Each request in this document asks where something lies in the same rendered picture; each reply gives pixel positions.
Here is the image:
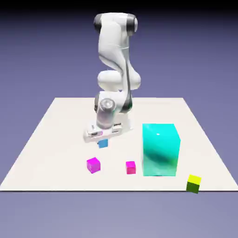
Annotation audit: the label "small magenta cube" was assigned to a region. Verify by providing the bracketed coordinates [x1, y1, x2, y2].
[86, 157, 101, 174]

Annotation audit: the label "small blue cube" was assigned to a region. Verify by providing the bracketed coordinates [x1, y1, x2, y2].
[97, 139, 109, 149]

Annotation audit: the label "large cyan box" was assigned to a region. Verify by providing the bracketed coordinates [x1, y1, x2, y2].
[142, 123, 181, 177]

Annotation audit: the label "small pink cube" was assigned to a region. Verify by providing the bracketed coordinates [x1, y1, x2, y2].
[126, 161, 136, 175]

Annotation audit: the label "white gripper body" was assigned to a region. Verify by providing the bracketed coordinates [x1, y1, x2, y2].
[83, 121, 124, 143]

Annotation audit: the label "small yellow cube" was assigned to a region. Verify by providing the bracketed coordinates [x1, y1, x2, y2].
[185, 174, 202, 194]

